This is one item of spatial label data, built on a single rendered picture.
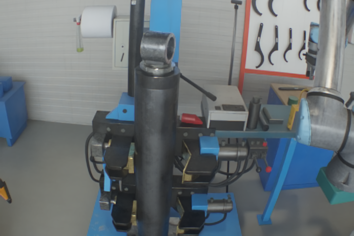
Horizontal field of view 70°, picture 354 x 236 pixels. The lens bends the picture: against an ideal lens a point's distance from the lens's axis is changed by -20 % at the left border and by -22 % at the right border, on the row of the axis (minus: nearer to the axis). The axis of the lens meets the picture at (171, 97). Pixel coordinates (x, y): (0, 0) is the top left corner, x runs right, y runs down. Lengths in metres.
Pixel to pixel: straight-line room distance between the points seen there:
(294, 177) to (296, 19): 1.83
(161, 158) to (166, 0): 0.88
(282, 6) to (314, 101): 2.70
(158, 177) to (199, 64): 2.12
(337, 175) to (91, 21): 1.92
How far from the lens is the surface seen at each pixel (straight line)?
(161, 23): 1.82
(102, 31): 2.30
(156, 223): 1.96
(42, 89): 4.05
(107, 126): 1.85
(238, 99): 1.96
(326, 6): 1.12
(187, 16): 3.44
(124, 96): 1.90
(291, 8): 3.65
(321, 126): 0.95
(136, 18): 1.76
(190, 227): 1.91
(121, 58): 2.34
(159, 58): 1.40
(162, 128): 1.51
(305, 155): 3.01
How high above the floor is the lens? 1.96
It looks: 24 degrees down
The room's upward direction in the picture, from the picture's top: 3 degrees clockwise
